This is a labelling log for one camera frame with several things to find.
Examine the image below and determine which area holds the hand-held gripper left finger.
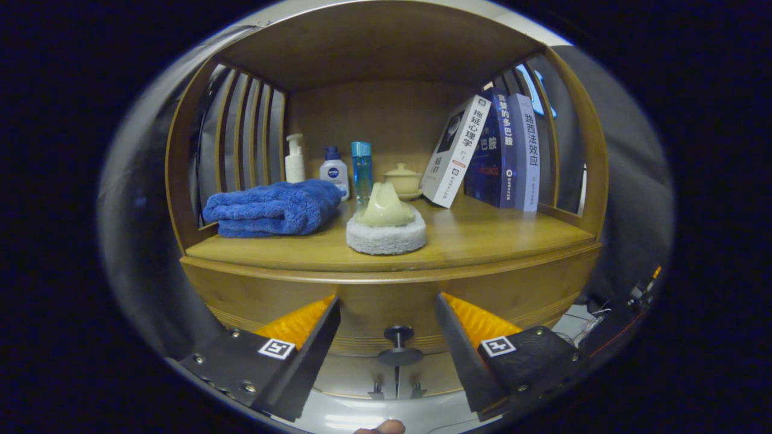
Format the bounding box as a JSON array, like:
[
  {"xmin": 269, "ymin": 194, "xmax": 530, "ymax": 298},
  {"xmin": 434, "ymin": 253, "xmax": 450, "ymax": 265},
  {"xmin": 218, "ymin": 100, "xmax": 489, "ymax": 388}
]
[{"xmin": 166, "ymin": 295, "xmax": 341, "ymax": 423}]

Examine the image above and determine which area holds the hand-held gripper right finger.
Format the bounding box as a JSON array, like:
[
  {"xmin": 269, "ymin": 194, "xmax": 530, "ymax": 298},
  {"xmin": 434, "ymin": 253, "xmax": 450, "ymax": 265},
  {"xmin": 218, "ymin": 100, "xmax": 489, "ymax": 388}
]
[{"xmin": 435, "ymin": 292, "xmax": 589, "ymax": 423}]

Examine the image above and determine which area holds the black drawer knob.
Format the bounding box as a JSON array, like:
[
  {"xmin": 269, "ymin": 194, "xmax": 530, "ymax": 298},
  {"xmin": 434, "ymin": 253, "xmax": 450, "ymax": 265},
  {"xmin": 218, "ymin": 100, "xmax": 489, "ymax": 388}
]
[{"xmin": 378, "ymin": 325, "xmax": 424, "ymax": 366}]

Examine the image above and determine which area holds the beige handled scrub brush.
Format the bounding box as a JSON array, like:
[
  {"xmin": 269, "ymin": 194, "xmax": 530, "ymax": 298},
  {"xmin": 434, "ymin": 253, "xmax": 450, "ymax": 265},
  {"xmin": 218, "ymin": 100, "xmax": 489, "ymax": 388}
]
[{"xmin": 346, "ymin": 182, "xmax": 428, "ymax": 256}]

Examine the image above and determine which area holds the wooden countertop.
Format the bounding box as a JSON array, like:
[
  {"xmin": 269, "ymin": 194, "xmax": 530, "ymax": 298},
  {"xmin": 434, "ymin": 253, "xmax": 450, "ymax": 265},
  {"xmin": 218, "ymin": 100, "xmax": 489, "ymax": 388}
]
[{"xmin": 184, "ymin": 193, "xmax": 598, "ymax": 273}]

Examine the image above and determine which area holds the wooden bamboo cabinet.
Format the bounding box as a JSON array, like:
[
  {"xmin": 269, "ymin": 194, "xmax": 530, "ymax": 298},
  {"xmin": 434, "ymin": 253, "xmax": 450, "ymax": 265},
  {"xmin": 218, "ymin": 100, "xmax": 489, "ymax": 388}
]
[{"xmin": 166, "ymin": 0, "xmax": 610, "ymax": 401}]

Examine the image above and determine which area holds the blue folded towel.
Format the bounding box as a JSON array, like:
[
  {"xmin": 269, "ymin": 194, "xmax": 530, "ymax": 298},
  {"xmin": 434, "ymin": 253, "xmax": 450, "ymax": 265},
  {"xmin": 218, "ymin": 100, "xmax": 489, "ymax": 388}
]
[{"xmin": 202, "ymin": 179, "xmax": 343, "ymax": 238}]

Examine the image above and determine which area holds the black orange tool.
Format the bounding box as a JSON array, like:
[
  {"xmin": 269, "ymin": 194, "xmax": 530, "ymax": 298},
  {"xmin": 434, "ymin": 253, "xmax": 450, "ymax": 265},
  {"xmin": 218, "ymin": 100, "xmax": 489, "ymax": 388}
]
[{"xmin": 627, "ymin": 265, "xmax": 663, "ymax": 302}]

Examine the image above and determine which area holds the beige lidded teacup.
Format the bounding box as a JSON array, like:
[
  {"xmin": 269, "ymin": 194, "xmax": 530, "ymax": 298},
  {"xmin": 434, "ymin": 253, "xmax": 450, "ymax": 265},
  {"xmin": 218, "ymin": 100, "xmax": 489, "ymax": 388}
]
[{"xmin": 383, "ymin": 163, "xmax": 423, "ymax": 201}]

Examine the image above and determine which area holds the white blue-capped lotion bottle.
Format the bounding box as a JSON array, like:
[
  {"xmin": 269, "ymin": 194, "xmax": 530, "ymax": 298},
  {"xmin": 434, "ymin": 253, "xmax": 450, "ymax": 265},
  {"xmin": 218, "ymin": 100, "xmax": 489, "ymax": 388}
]
[{"xmin": 319, "ymin": 146, "xmax": 350, "ymax": 201}]

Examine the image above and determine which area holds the dark blue book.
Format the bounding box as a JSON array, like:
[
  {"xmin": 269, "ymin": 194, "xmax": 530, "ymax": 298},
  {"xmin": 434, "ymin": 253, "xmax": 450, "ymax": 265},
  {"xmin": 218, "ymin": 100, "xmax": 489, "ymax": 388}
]
[{"xmin": 463, "ymin": 88, "xmax": 519, "ymax": 209}]

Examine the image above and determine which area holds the white pump bottle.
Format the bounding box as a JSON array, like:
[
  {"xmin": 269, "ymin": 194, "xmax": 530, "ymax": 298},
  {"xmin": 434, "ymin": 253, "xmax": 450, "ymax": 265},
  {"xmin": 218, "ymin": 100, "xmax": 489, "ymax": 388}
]
[{"xmin": 285, "ymin": 133, "xmax": 306, "ymax": 184}]

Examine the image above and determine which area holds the clear blue bottle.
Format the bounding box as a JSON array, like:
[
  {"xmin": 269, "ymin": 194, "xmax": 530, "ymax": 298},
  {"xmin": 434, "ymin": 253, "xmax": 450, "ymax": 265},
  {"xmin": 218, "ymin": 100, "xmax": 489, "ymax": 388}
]
[{"xmin": 352, "ymin": 142, "xmax": 373, "ymax": 206}]

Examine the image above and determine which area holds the white book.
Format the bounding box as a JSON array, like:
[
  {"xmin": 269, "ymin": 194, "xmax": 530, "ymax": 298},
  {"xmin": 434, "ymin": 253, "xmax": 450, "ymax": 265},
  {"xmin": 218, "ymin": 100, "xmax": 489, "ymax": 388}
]
[{"xmin": 420, "ymin": 95, "xmax": 492, "ymax": 209}]

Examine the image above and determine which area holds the pale blue book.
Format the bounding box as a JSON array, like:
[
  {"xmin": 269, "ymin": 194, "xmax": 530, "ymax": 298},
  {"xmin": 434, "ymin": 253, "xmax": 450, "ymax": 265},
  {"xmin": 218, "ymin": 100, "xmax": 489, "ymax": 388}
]
[{"xmin": 508, "ymin": 93, "xmax": 542, "ymax": 213}]

